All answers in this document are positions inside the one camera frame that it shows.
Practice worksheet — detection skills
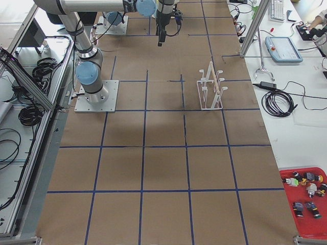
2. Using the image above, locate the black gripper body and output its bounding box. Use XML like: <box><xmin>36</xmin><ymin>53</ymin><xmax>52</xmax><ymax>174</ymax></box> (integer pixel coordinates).
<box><xmin>155</xmin><ymin>0</ymin><xmax>182</xmax><ymax>25</ymax></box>

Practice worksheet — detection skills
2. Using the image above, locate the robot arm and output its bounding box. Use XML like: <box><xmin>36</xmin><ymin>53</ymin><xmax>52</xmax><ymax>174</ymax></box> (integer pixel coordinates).
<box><xmin>103</xmin><ymin>11</ymin><xmax>123</xmax><ymax>28</ymax></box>
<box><xmin>35</xmin><ymin>1</ymin><xmax>183</xmax><ymax>104</ymax></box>

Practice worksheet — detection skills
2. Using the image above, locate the white cup drying rack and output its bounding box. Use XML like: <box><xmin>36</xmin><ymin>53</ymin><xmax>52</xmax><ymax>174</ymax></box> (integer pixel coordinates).
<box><xmin>196</xmin><ymin>61</ymin><xmax>228</xmax><ymax>110</ymax></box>

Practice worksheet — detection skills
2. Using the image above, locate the black power adapter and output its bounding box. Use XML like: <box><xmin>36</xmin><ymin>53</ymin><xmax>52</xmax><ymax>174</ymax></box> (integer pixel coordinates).
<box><xmin>253</xmin><ymin>81</ymin><xmax>277</xmax><ymax>90</ymax></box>

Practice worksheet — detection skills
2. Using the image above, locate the white keyboard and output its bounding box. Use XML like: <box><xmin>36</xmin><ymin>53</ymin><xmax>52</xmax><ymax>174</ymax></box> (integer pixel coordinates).
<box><xmin>269</xmin><ymin>0</ymin><xmax>285</xmax><ymax>22</ymax></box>

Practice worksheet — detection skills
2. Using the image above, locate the blue teach pendant tablet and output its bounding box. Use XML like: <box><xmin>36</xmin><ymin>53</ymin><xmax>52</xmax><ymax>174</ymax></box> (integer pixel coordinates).
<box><xmin>265</xmin><ymin>37</ymin><xmax>303</xmax><ymax>63</ymax></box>

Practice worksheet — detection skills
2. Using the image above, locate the brown paper table cover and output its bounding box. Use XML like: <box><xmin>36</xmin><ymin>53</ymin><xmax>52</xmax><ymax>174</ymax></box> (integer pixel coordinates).
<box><xmin>36</xmin><ymin>1</ymin><xmax>297</xmax><ymax>244</ymax></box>

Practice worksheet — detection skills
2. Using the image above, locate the red parts tray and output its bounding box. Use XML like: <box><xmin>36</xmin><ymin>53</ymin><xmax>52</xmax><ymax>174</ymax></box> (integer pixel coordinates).
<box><xmin>280</xmin><ymin>167</ymin><xmax>326</xmax><ymax>240</ymax></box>

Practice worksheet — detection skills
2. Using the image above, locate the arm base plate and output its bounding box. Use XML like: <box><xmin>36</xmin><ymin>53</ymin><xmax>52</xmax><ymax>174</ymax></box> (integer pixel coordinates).
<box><xmin>96</xmin><ymin>16</ymin><xmax>128</xmax><ymax>35</ymax></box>
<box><xmin>74</xmin><ymin>80</ymin><xmax>119</xmax><ymax>113</ymax></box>

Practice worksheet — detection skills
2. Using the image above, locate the aluminium frame post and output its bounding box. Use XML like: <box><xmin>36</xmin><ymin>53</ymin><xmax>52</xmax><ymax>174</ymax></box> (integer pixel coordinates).
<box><xmin>240</xmin><ymin>0</ymin><xmax>270</xmax><ymax>58</ymax></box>

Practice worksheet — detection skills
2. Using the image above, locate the coiled black cable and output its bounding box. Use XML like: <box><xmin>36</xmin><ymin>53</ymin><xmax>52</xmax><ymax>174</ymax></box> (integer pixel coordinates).
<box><xmin>264</xmin><ymin>91</ymin><xmax>298</xmax><ymax>118</ymax></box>

